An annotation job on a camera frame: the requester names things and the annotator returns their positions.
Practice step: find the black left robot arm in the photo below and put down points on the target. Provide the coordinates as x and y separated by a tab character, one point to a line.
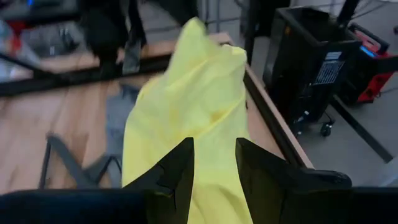
102	34

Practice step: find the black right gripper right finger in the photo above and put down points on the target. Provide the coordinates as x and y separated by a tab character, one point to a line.
264	180

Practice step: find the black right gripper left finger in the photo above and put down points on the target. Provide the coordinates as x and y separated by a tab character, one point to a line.
169	186

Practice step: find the black wheeled equipment case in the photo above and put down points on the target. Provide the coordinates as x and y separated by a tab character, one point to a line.
304	62

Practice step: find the black aluminium table frame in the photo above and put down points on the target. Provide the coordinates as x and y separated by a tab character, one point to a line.
77	76

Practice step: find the yellow t-shirt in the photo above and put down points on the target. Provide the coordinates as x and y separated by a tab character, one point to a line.
186	102

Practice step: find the red tool box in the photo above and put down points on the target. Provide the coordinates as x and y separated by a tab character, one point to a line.
373	87

